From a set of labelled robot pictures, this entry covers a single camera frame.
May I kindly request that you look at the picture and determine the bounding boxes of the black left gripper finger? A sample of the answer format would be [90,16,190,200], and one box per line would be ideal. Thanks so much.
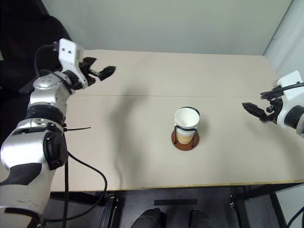
[91,65,116,81]
[81,57,98,71]

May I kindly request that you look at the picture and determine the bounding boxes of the black floor tape strip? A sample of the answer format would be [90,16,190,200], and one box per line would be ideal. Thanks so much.
[153,199,198,207]

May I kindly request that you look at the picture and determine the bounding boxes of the black hanging cable loop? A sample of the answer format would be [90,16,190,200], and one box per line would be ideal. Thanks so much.
[285,208,304,228]

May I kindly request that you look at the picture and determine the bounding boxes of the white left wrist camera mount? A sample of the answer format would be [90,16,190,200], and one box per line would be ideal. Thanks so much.
[57,38,89,89]

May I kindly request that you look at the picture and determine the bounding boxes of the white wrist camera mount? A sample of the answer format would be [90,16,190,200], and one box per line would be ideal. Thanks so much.
[276,70,304,131]
[57,38,89,89]

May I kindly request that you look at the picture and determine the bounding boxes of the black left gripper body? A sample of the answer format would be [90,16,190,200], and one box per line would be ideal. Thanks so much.
[79,61,100,86]

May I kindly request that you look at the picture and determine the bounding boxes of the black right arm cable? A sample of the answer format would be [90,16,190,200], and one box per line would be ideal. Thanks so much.
[273,81,304,93]

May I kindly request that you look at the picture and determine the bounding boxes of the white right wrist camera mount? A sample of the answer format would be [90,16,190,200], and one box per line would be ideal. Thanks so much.
[276,70,304,131]

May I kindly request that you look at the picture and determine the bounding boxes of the wire cup holder brown base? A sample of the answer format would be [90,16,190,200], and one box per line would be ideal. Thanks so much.
[171,106,200,152]

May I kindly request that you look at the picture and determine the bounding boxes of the dark rounded shape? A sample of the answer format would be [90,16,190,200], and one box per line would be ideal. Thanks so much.
[188,209,222,228]
[132,208,167,228]

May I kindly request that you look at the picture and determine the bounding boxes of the black metal table frame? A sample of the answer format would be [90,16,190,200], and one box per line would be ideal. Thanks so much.
[50,182,304,228]

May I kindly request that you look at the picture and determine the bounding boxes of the black chair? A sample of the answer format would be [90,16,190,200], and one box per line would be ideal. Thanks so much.
[0,0,72,133]

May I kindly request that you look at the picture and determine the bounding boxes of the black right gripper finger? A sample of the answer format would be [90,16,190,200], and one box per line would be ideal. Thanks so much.
[259,86,284,100]
[241,102,267,120]

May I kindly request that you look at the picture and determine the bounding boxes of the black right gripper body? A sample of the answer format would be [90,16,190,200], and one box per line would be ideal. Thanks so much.
[260,94,285,124]

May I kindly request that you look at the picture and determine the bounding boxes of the tan paper cup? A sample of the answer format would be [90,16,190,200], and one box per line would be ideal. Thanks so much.
[175,130,197,144]
[174,107,200,131]
[174,123,199,136]

